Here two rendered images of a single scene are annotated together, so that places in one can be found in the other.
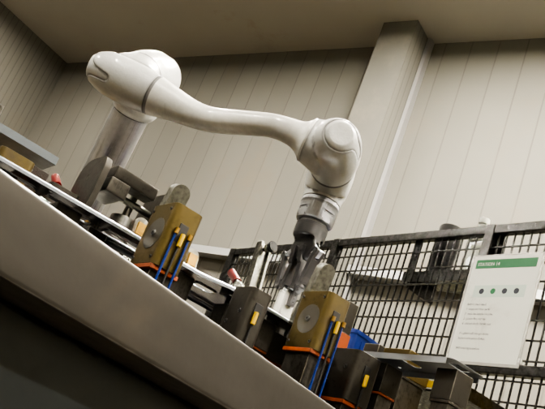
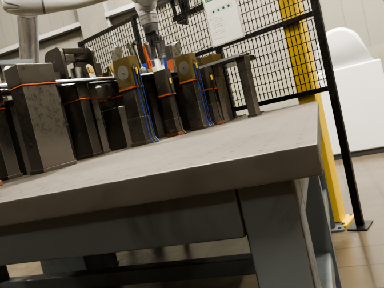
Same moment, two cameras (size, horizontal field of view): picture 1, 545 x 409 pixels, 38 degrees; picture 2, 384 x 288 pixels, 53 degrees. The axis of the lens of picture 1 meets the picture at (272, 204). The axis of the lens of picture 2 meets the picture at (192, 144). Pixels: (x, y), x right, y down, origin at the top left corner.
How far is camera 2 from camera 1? 0.56 m
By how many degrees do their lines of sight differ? 32
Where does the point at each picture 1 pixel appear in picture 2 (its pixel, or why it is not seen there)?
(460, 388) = (247, 61)
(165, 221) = (126, 67)
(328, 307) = (190, 59)
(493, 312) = (223, 19)
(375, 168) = not seen: outside the picture
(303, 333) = (186, 74)
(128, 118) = (30, 18)
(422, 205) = not seen: outside the picture
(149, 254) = (128, 83)
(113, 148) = (31, 36)
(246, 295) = (162, 74)
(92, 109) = not seen: outside the picture
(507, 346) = (235, 30)
